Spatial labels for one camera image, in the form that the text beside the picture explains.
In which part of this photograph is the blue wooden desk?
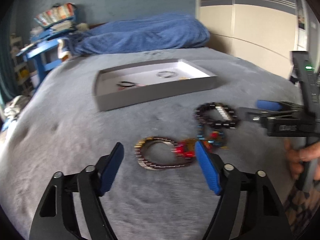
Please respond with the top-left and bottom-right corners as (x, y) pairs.
(16, 14), (76, 83)

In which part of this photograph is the red bead bracelet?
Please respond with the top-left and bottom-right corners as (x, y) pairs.
(172, 130), (225, 158)

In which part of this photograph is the small dark garnet bead bracelet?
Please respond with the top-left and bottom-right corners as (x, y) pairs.
(134, 136), (197, 171)

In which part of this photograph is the large black bead bracelet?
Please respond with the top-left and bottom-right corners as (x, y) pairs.
(194, 102), (239, 129)

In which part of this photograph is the blue blanket on bed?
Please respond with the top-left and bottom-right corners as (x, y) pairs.
(59, 13), (210, 56)

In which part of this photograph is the silver wire bangle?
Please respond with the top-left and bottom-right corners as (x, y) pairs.
(156, 70), (177, 79)

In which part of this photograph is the grey bag on floor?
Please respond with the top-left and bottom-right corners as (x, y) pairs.
(3, 95), (31, 120)

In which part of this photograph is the grey shallow cardboard tray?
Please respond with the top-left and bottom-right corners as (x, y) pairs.
(92, 59), (217, 112)

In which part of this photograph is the blue iridescent bead bracelet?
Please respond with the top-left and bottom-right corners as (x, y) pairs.
(196, 122), (228, 151)

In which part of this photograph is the pearl hair clip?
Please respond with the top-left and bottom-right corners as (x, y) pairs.
(215, 105), (232, 121)

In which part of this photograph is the cream wardrobe with grey stripes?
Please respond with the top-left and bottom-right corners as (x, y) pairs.
(196, 0), (320, 81)

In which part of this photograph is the white shelving rack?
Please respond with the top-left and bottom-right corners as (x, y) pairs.
(10, 34), (33, 95)

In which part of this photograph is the row of books on shelf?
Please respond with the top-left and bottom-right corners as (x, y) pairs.
(34, 3), (77, 29)

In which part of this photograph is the person's right hand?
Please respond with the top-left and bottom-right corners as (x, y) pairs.
(284, 138), (320, 180)

